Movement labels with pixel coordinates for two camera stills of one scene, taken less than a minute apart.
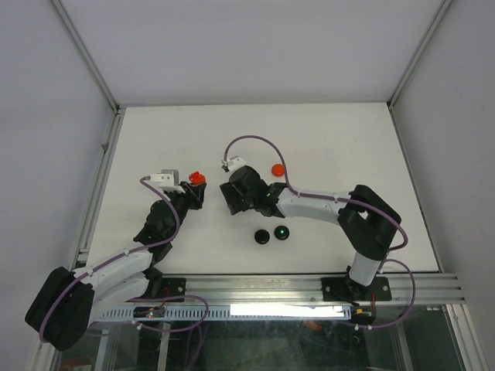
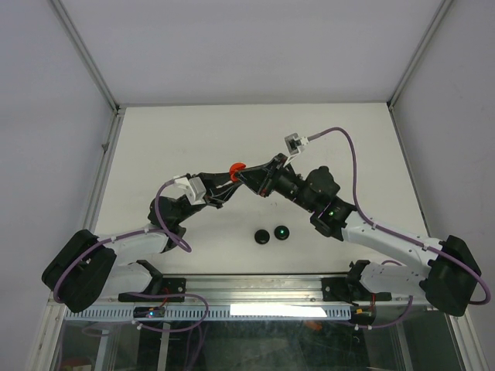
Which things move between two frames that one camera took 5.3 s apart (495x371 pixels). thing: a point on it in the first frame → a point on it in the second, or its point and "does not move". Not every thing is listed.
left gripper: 193,194 → 218,192
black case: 261,236 does not move
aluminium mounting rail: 292,290 does not move
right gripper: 230,195 → 262,179
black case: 281,233 does not move
